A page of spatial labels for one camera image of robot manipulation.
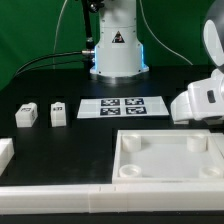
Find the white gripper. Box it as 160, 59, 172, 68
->
188, 69, 224, 124

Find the white square tabletop part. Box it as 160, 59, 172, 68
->
112, 130, 224, 184

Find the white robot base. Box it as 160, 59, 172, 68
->
90, 0, 149, 84

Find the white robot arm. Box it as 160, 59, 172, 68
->
188, 0, 224, 120

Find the white marker sheet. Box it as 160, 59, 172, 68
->
77, 96, 169, 119

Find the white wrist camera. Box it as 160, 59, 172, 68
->
170, 91, 193, 123

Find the white front obstacle wall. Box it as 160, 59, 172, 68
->
0, 182, 224, 215

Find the black cable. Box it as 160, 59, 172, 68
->
13, 50, 98, 78

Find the grey cable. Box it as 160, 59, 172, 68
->
53, 0, 71, 70

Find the white left obstacle wall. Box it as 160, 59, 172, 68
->
0, 138, 14, 176

